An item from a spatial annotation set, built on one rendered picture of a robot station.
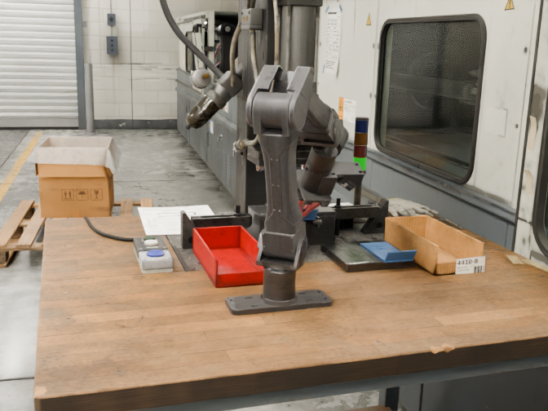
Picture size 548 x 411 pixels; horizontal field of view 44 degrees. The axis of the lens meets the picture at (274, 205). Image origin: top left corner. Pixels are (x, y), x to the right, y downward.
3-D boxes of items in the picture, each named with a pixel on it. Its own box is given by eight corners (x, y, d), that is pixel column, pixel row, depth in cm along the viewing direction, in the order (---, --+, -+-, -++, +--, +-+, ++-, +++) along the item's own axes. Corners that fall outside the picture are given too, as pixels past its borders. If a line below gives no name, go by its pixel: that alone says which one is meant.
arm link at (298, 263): (266, 228, 132) (254, 236, 127) (307, 234, 129) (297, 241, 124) (265, 258, 134) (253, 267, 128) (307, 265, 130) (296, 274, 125)
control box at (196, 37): (189, 69, 711) (189, 32, 702) (210, 70, 716) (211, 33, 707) (192, 70, 694) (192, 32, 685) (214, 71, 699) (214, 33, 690)
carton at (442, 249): (434, 280, 149) (436, 245, 147) (382, 246, 172) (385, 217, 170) (483, 275, 152) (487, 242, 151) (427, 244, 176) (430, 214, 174)
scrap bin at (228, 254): (215, 288, 137) (215, 260, 136) (192, 252, 160) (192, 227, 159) (271, 284, 141) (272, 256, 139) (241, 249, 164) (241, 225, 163)
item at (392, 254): (387, 264, 149) (388, 252, 148) (360, 245, 163) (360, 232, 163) (416, 262, 151) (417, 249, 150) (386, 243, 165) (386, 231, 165)
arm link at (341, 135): (318, 143, 156) (313, 96, 149) (354, 146, 153) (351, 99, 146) (301, 170, 147) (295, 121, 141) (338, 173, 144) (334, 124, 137)
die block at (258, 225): (258, 249, 164) (258, 218, 163) (247, 237, 174) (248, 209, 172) (333, 244, 170) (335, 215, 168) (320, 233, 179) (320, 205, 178)
